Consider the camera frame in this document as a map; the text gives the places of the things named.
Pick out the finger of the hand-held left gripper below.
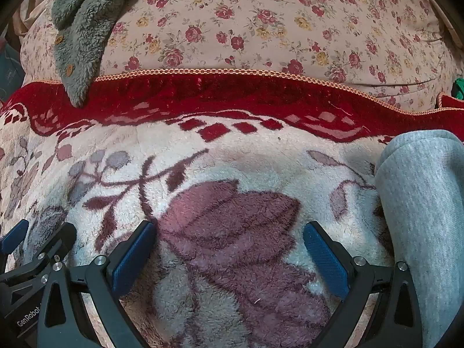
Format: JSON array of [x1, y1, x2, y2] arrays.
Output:
[[0, 222, 77, 291], [0, 219, 30, 274]]

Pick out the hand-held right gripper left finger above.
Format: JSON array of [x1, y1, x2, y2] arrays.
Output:
[[36, 220, 158, 348]]

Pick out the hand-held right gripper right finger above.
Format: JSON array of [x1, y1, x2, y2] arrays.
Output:
[[302, 221, 424, 348]]

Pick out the grey pants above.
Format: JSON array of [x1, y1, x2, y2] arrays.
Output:
[[374, 130, 464, 348]]

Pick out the red and white plush blanket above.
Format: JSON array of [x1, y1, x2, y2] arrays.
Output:
[[0, 74, 464, 348]]

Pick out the teal plastic bag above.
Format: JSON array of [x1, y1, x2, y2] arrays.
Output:
[[0, 40, 26, 97]]

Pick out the grey fleece jacket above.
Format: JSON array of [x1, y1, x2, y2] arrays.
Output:
[[51, 0, 146, 108]]

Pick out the beige curtain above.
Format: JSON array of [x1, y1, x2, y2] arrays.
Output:
[[14, 0, 55, 35]]

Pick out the pink floral quilt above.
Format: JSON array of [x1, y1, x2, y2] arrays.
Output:
[[14, 0, 455, 111]]

